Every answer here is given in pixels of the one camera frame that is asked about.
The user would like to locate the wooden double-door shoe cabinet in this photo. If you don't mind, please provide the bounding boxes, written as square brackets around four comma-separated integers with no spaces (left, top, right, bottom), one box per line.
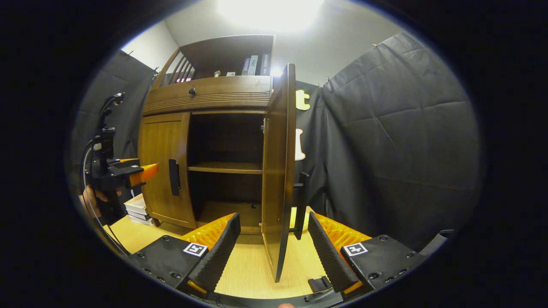
[138,34,311,283]

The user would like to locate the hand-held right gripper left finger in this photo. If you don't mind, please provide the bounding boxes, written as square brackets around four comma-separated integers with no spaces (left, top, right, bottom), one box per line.
[131,213,241,298]

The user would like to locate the large ceiling light panel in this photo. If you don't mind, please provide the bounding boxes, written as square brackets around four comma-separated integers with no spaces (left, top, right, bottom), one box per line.
[216,0,326,33]

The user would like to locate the wooden cabinet door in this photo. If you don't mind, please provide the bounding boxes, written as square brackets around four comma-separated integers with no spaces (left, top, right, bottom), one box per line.
[138,112,197,229]
[261,63,311,283]

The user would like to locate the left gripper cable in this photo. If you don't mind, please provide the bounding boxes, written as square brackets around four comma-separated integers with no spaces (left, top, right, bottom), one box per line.
[81,139,131,257]

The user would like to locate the black backdrop cloth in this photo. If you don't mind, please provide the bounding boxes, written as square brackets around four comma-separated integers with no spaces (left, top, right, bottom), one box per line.
[71,32,482,251]

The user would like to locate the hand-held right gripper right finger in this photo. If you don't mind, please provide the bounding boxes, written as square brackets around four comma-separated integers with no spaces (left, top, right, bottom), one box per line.
[307,212,426,296]

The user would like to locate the black table clamp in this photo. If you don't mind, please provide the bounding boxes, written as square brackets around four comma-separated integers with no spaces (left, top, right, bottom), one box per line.
[308,276,332,293]

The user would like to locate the wooden drawer with black knob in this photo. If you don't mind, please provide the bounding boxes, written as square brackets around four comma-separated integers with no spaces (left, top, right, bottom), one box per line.
[143,76,274,117]

